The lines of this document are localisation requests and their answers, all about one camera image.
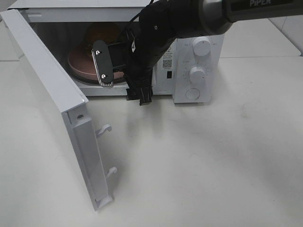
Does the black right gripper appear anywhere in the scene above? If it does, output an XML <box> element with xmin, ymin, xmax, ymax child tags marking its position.
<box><xmin>125</xmin><ymin>4</ymin><xmax>180</xmax><ymax>106</ymax></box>

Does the pink round plate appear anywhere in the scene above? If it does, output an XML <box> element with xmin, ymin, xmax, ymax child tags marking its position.
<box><xmin>67</xmin><ymin>44</ymin><xmax>125</xmax><ymax>80</ymax></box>

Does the burger with lettuce and cheese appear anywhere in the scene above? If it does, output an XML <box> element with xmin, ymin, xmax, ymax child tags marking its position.
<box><xmin>83</xmin><ymin>22</ymin><xmax>120</xmax><ymax>44</ymax></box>

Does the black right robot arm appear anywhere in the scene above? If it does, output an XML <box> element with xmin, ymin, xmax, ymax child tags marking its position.
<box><xmin>125</xmin><ymin>0</ymin><xmax>303</xmax><ymax>105</ymax></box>

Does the round white door button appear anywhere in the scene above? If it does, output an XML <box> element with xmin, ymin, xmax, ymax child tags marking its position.
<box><xmin>186</xmin><ymin>88</ymin><xmax>200</xmax><ymax>100</ymax></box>

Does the white microwave oven body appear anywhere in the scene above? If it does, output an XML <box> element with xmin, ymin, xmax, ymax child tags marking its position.
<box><xmin>0</xmin><ymin>0</ymin><xmax>224</xmax><ymax>110</ymax></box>

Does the upper white power knob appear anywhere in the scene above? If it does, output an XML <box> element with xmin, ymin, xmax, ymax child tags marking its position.
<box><xmin>192</xmin><ymin>37</ymin><xmax>211</xmax><ymax>56</ymax></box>

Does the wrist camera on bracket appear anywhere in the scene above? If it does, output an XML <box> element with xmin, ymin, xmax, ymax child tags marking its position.
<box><xmin>91</xmin><ymin>40</ymin><xmax>127</xmax><ymax>87</ymax></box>

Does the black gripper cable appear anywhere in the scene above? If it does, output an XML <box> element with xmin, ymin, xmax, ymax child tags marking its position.
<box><xmin>118</xmin><ymin>0</ymin><xmax>166</xmax><ymax>43</ymax></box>

